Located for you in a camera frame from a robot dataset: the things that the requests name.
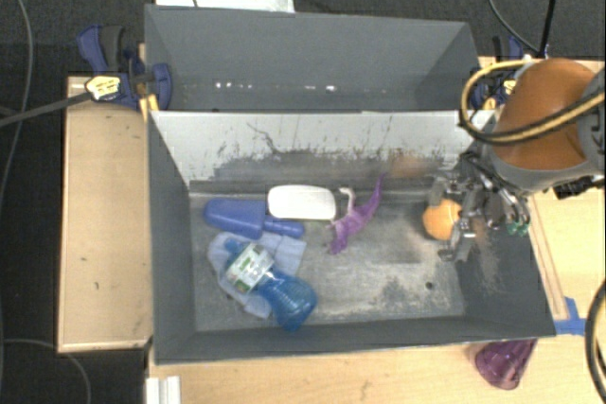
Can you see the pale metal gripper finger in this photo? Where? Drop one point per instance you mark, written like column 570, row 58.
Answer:
column 438, row 191
column 465, row 237

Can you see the orange ball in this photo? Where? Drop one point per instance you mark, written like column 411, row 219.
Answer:
column 438, row 222

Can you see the purple toy dinosaur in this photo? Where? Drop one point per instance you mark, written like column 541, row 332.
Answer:
column 350, row 224

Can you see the purple plastic cup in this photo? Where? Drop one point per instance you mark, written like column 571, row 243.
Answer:
column 504, row 362

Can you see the white rounded block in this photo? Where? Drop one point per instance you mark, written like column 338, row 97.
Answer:
column 303, row 202

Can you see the blue spray bottle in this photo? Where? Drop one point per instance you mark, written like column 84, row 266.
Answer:
column 284, row 293

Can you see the grey metal bin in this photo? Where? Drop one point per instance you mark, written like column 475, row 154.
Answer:
column 303, row 61

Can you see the pale wood board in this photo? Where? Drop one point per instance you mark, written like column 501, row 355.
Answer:
column 106, row 227

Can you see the black cylinder on white bracket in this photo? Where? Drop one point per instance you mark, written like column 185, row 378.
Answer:
column 573, row 188

